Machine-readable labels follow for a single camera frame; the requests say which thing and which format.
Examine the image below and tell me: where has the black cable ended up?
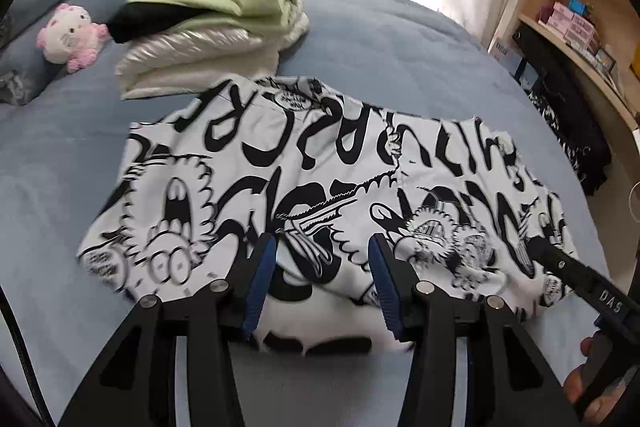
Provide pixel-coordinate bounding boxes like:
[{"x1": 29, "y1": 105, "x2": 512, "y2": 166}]
[{"x1": 0, "y1": 282, "x2": 56, "y2": 427}]

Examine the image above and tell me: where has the black and white printed garment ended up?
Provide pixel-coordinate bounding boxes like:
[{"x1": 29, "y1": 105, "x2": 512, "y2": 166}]
[{"x1": 75, "y1": 76, "x2": 581, "y2": 355}]

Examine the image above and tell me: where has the pink and white plush toy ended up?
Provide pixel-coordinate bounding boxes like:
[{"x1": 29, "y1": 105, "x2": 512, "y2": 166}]
[{"x1": 35, "y1": 3, "x2": 111, "y2": 72}]

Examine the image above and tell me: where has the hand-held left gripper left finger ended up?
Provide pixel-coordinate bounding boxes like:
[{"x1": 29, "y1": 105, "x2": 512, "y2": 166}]
[{"x1": 57, "y1": 232, "x2": 278, "y2": 427}]

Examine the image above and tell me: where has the dark patterned clothes pile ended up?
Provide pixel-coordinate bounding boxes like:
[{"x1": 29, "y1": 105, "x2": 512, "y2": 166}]
[{"x1": 512, "y1": 27, "x2": 613, "y2": 198}]

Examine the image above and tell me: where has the white printed box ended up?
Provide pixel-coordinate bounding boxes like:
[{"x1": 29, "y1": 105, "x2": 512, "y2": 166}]
[{"x1": 487, "y1": 37, "x2": 521, "y2": 75}]

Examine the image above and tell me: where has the stack of folded clothes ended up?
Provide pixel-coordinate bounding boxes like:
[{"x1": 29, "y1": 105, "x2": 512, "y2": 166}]
[{"x1": 114, "y1": 0, "x2": 311, "y2": 100}]

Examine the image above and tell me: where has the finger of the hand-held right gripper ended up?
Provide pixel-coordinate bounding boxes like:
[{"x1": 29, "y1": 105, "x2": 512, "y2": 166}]
[{"x1": 527, "y1": 237, "x2": 598, "y2": 294}]

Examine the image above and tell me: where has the person's right hand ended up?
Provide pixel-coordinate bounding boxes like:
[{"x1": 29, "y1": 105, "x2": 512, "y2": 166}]
[{"x1": 560, "y1": 336, "x2": 608, "y2": 408}]

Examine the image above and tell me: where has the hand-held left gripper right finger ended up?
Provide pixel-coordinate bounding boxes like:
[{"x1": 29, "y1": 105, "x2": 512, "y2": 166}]
[{"x1": 367, "y1": 234, "x2": 583, "y2": 427}]

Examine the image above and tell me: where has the blue bed blanket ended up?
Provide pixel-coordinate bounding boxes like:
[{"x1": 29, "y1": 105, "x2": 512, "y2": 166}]
[{"x1": 0, "y1": 0, "x2": 616, "y2": 427}]

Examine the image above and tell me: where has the stack of pink boxes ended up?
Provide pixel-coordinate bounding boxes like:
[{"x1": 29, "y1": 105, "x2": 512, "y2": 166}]
[{"x1": 537, "y1": 2, "x2": 598, "y2": 52}]

